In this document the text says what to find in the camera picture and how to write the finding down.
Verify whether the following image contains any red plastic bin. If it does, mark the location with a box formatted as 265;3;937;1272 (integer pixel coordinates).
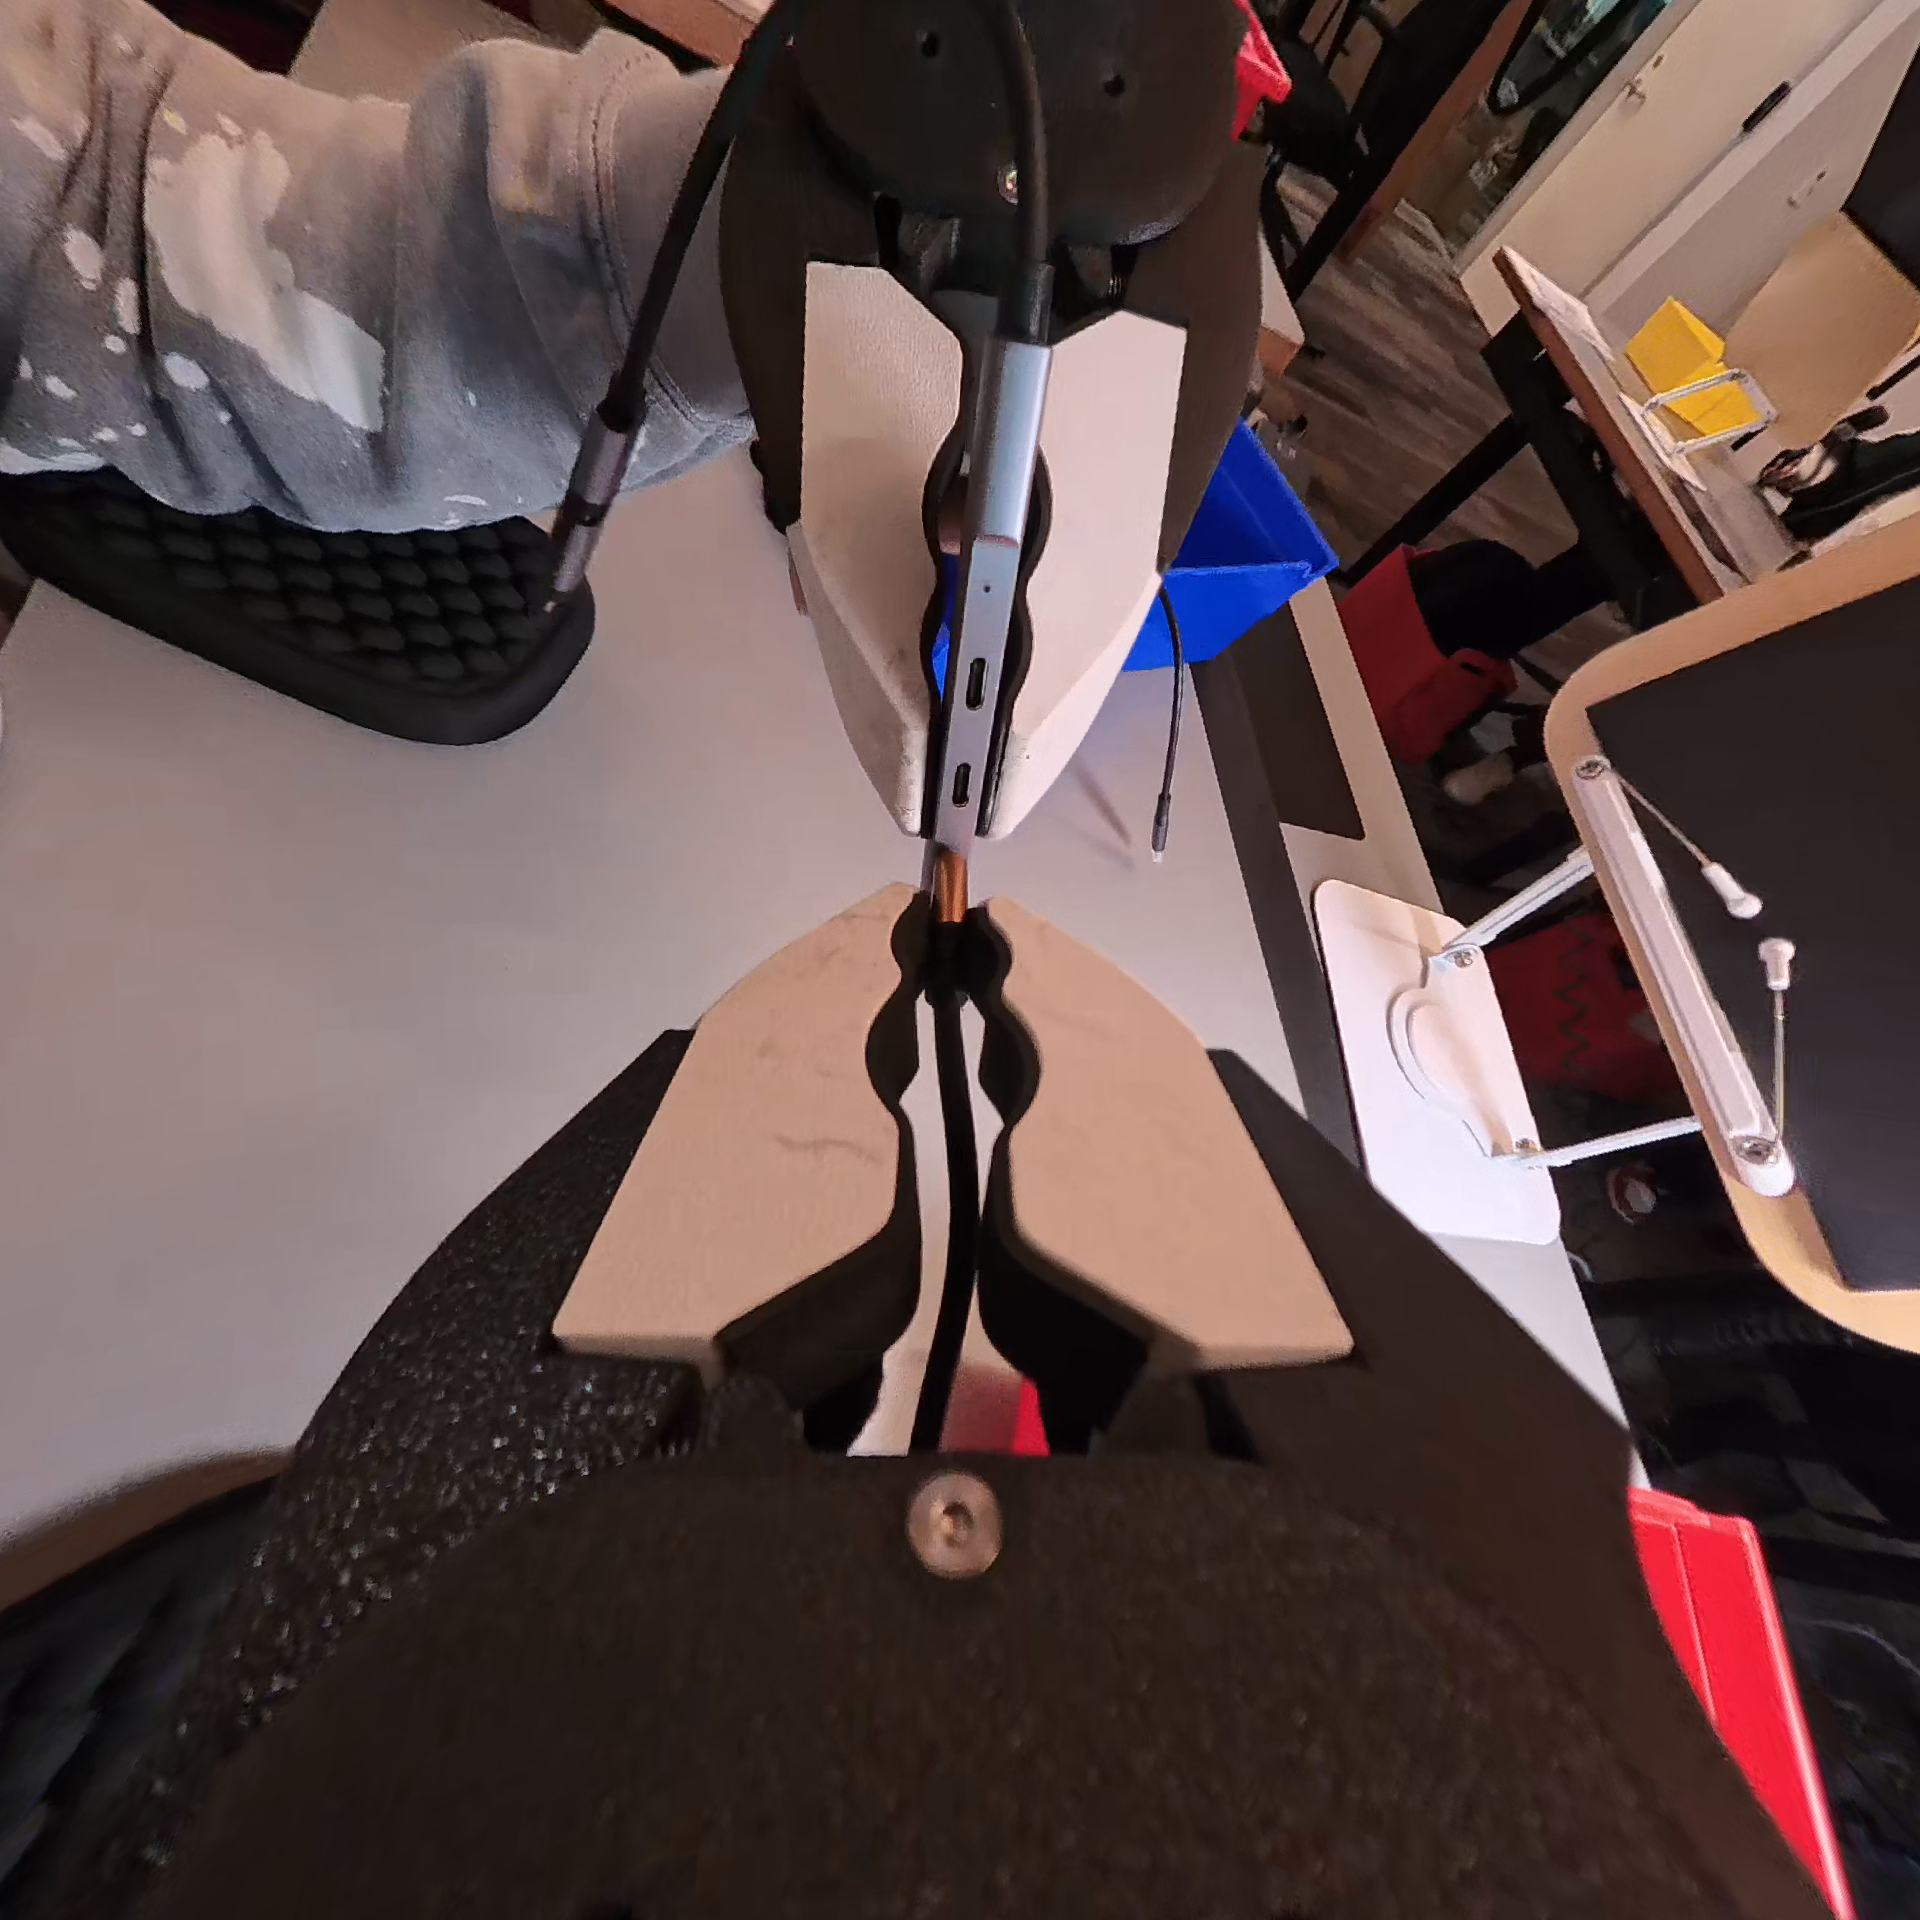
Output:
984;1370;1863;1920

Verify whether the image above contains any person's left forearm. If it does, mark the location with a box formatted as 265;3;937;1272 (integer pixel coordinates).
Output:
0;0;760;537

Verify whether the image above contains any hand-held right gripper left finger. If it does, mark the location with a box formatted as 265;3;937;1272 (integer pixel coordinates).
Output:
553;882;924;1379

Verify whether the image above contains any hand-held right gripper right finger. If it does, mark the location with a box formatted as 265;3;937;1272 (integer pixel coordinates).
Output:
974;896;1358;1379

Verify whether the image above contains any dark-legged wooden table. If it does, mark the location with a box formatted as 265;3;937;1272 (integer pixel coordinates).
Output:
1485;244;1920;603

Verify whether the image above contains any thin black cable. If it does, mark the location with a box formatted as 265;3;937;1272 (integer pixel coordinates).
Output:
1147;586;1191;860

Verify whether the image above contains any cardboard sheet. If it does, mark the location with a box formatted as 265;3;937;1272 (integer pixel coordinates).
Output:
1727;209;1920;424

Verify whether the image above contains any grey usb hub with cable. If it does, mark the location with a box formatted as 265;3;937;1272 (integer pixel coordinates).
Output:
543;0;1061;847

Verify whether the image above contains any blue plastic bin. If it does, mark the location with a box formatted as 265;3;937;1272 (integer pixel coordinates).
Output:
928;420;1341;706

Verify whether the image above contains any yellow box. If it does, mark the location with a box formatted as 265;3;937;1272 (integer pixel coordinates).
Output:
1650;373;1775;444
1624;296;1727;394

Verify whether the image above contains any red bag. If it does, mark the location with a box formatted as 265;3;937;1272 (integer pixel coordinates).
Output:
1337;542;1518;760

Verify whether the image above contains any black textured wrist pad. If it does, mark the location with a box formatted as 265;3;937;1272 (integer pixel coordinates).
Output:
0;1484;281;1920
0;472;598;746

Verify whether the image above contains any white board stand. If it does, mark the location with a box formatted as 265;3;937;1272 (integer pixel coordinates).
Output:
1311;756;1804;1244

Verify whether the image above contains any black board with wooden edge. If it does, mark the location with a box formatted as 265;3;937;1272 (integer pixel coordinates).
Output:
1545;517;1920;1359

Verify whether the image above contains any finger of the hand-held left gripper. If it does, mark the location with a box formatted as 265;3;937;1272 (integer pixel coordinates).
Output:
787;262;973;839
987;306;1191;836

